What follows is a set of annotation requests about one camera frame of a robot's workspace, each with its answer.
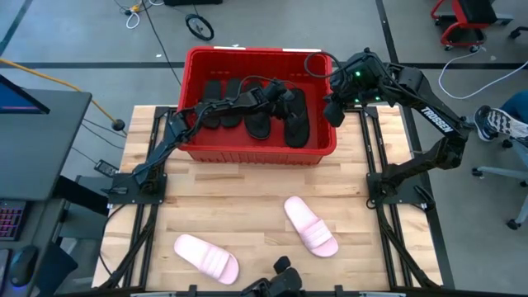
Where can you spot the person's shoe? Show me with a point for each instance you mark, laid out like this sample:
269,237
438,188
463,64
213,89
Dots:
495,121

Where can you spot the black chair caster leg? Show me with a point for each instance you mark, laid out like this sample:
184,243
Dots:
517,32

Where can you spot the seated person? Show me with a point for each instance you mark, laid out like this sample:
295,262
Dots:
519,105

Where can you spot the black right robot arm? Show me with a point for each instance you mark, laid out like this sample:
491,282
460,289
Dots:
437,119

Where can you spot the red plastic bin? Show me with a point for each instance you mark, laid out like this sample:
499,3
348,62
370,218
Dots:
255,156

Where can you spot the black computer mouse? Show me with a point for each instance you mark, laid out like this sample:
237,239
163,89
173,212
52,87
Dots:
22,264

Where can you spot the white tape label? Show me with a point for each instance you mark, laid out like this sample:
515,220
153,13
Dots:
303,50
229,48

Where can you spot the backlit keyboard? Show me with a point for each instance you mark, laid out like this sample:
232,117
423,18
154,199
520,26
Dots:
10,220

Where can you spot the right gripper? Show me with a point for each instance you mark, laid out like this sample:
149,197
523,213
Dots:
340,90

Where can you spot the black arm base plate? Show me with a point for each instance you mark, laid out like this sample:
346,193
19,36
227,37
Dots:
123,196
412,194

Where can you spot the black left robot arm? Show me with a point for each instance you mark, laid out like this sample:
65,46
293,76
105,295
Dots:
165,140

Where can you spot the dark grey desk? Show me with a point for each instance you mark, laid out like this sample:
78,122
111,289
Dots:
41,156

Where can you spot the yellow plug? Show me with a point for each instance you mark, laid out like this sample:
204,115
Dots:
135,7

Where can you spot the computer monitor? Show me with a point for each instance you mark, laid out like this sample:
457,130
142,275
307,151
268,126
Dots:
12,101

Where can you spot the black power adapter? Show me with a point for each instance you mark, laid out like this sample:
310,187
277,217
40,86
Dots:
106,168

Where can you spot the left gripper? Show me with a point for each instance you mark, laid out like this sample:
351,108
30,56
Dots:
280,99

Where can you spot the pink slide sandal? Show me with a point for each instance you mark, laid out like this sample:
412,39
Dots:
206,257
311,235

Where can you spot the red rolling stool black seat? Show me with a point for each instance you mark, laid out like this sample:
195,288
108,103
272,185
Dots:
474,10

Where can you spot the black box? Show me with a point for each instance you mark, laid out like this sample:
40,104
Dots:
194,2

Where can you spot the grey office chair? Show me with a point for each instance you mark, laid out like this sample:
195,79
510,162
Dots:
499,171

